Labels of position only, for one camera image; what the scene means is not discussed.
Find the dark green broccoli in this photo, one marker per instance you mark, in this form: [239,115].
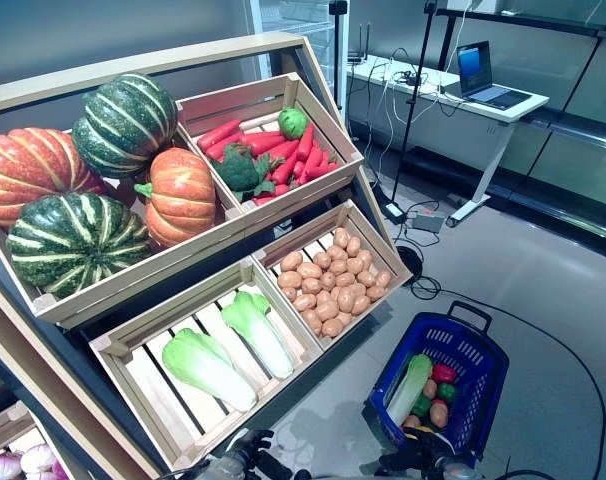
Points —
[235,172]

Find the black stand with camera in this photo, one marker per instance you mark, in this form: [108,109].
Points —
[338,7]

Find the light green cabbage head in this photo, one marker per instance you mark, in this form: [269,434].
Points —
[292,123]

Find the grey flat box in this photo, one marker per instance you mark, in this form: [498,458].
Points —
[427,221]

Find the dark glass display cabinet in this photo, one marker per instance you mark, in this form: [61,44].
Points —
[558,65]

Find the purple white onion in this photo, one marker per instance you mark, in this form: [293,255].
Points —
[38,457]
[0,467]

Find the red bell pepper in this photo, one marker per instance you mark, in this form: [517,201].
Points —
[444,373]

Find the green bell pepper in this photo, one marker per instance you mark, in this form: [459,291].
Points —
[447,392]
[421,406]

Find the open grey laptop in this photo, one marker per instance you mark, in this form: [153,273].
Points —
[483,70]

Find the large wooden crate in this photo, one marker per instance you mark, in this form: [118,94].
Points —
[133,280]

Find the green striped pumpkin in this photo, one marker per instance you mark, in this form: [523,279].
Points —
[73,245]
[123,120]

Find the black power adapter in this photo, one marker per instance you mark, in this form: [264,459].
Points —
[394,212]

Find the black power strip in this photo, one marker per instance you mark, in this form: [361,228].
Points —
[410,79]

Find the blue plastic shopping basket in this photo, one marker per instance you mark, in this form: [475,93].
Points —
[463,350]

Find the wooden display shelf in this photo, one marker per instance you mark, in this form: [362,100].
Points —
[133,65]

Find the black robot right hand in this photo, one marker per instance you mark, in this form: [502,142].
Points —
[423,450]

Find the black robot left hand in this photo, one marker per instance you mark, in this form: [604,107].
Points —
[263,462]

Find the red carrot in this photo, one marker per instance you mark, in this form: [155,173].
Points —
[322,170]
[305,142]
[284,167]
[218,134]
[262,142]
[223,146]

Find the white display fridge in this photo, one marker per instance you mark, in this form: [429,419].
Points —
[308,30]

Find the orange striped pumpkin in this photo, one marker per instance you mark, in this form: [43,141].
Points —
[28,170]

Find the tall black stand pole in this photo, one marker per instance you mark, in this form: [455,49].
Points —
[413,97]

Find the orange pumpkin with green stem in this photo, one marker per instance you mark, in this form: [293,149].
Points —
[178,200]

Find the brown potato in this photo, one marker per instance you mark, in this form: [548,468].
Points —
[309,270]
[439,414]
[304,302]
[383,279]
[313,321]
[333,327]
[411,422]
[311,285]
[353,246]
[366,278]
[346,298]
[341,238]
[292,261]
[327,311]
[360,305]
[375,293]
[345,279]

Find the white desk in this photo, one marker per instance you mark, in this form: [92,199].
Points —
[433,107]

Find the black router with antennas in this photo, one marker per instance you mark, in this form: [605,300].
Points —
[355,59]

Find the green white napa cabbage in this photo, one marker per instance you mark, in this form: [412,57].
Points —
[260,335]
[208,370]
[408,390]

